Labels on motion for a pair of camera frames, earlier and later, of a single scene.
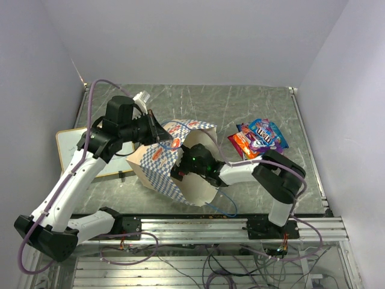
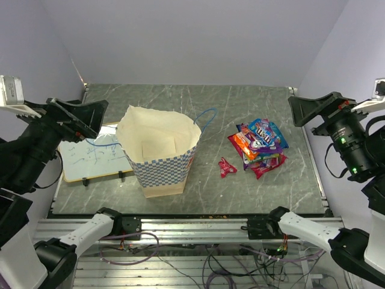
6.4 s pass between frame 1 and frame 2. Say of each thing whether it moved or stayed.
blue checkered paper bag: moved
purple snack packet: stayed
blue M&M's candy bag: stayed
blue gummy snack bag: stayed
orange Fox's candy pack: stayed
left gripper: moved
